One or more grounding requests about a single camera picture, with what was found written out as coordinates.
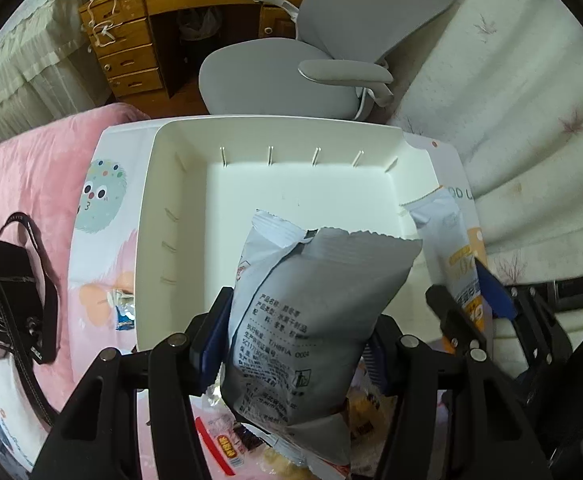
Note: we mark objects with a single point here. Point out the orange oats snack bar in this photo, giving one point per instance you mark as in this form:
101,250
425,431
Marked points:
446,221

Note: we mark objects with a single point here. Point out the blue small snack packet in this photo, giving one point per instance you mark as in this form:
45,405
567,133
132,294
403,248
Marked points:
123,304

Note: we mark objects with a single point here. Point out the wooden desk with drawers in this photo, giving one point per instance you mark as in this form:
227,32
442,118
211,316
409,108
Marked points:
149,50

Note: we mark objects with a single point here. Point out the grey office chair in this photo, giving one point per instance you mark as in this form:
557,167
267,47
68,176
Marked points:
334,67

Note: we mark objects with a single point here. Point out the grey white snack bag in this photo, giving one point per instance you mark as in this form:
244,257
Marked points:
304,305

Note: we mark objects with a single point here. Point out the pink bed cover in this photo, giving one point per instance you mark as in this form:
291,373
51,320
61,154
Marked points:
41,172

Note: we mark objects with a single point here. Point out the crab roe noodle snack bag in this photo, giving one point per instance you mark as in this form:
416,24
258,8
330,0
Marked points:
369,418

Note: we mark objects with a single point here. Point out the lace covered furniture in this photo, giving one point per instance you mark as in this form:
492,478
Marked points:
48,70

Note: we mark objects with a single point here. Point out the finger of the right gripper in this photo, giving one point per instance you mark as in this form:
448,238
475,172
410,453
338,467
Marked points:
495,293
454,323

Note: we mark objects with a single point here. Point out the cartoon printed play mat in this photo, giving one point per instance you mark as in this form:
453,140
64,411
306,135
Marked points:
165,210

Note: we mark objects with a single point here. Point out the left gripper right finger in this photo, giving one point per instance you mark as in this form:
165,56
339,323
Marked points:
379,355

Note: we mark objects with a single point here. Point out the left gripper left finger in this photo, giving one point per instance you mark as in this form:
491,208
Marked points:
212,339

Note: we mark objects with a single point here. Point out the red strip snack packet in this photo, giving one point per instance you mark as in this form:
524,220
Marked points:
223,444

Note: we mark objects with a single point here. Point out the black leather handbag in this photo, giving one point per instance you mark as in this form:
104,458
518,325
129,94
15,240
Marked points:
28,322

